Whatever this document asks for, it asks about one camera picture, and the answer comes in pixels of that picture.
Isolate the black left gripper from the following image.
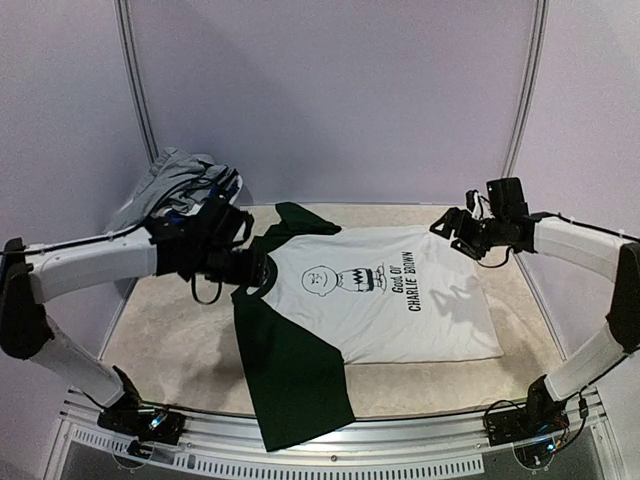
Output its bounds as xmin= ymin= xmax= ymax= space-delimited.
xmin=196 ymin=243 xmax=270 ymax=287

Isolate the white and green raglan shirt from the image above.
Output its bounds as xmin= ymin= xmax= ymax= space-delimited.
xmin=231 ymin=202 xmax=502 ymax=452

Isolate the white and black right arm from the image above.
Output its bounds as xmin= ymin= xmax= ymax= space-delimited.
xmin=430 ymin=177 xmax=639 ymax=436

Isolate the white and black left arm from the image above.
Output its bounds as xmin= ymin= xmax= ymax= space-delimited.
xmin=1 ymin=196 xmax=266 ymax=434

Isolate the blue plaid garment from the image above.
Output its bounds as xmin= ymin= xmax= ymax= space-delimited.
xmin=161 ymin=185 xmax=239 ymax=224

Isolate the grey garment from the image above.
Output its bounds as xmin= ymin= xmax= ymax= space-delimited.
xmin=104 ymin=147 xmax=243 ymax=233

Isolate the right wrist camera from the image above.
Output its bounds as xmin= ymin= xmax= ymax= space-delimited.
xmin=465 ymin=190 xmax=492 ymax=220

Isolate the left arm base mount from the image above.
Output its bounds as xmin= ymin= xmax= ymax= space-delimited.
xmin=97 ymin=398 xmax=186 ymax=460

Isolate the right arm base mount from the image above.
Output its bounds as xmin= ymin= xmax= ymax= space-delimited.
xmin=482 ymin=400 xmax=571 ymax=470

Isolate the aluminium front rail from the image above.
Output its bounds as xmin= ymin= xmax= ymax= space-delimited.
xmin=43 ymin=389 xmax=625 ymax=479

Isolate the right aluminium corner post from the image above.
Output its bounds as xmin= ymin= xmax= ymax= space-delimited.
xmin=489 ymin=0 xmax=550 ymax=214

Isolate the aluminium corner post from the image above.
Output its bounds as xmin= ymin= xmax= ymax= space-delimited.
xmin=489 ymin=0 xmax=550 ymax=214
xmin=114 ymin=0 xmax=159 ymax=164

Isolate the left aluminium corner post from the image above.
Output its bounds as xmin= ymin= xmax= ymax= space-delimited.
xmin=114 ymin=0 xmax=159 ymax=164

